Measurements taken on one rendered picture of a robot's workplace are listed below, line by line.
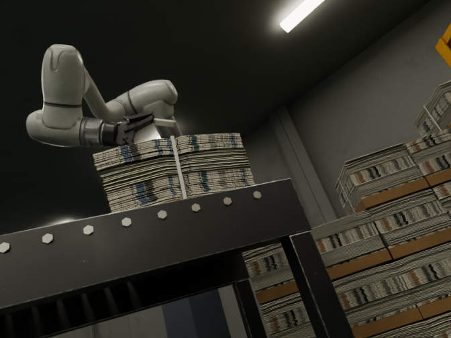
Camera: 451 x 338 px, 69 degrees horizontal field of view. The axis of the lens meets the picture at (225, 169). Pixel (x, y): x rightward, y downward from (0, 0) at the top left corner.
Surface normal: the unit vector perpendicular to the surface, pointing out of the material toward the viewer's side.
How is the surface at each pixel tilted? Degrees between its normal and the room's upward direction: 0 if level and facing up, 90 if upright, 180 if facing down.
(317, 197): 90
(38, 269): 90
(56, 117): 130
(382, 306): 90
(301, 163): 90
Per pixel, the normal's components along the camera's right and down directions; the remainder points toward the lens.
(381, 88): -0.66, -0.14
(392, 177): -0.18, -0.38
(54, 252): 0.18, -0.48
